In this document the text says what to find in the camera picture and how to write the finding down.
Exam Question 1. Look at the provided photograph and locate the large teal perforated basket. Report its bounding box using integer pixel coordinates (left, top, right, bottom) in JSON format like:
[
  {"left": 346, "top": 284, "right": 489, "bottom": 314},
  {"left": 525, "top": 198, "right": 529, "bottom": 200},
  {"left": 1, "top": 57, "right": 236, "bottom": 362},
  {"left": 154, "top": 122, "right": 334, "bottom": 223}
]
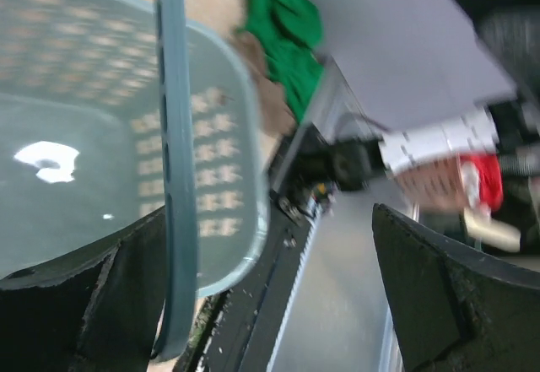
[{"left": 1, "top": 0, "right": 269, "bottom": 362}]

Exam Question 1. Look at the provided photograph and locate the green cloth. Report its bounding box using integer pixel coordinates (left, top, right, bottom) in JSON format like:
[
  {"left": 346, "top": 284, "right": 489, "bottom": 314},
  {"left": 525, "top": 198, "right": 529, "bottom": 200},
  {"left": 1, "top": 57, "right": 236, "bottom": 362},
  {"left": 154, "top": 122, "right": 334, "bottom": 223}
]
[{"left": 237, "top": 0, "right": 324, "bottom": 123}]

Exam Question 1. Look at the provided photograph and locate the red and white background object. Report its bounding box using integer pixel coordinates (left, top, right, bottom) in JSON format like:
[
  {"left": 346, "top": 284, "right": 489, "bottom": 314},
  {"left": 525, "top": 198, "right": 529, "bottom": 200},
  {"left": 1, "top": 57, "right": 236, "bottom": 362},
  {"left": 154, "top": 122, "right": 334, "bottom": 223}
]
[{"left": 379, "top": 108, "right": 521, "bottom": 253}]

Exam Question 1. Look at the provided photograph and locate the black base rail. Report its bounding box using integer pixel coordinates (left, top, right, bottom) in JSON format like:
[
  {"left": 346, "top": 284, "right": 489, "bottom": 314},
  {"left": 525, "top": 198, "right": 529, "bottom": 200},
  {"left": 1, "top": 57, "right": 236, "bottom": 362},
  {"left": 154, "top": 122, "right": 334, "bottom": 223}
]
[{"left": 174, "top": 198, "right": 318, "bottom": 371}]

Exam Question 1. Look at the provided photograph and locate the beige striped sock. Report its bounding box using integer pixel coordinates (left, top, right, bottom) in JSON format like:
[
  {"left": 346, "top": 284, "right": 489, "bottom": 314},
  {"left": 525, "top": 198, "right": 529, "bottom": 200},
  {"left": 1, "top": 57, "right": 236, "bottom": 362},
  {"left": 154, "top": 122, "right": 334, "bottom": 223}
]
[{"left": 232, "top": 31, "right": 297, "bottom": 136}]

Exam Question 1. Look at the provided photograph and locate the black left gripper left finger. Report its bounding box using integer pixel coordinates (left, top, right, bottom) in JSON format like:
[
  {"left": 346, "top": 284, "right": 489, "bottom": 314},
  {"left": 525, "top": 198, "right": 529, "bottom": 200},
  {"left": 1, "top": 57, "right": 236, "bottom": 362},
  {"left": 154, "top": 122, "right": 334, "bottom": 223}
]
[{"left": 1, "top": 209, "right": 165, "bottom": 371}]

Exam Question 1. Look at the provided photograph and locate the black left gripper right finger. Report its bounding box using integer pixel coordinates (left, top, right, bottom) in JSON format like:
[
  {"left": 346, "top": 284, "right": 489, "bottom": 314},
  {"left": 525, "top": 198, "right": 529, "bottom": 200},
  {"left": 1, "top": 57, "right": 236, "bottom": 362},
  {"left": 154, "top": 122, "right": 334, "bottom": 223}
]
[{"left": 372, "top": 204, "right": 539, "bottom": 371}]

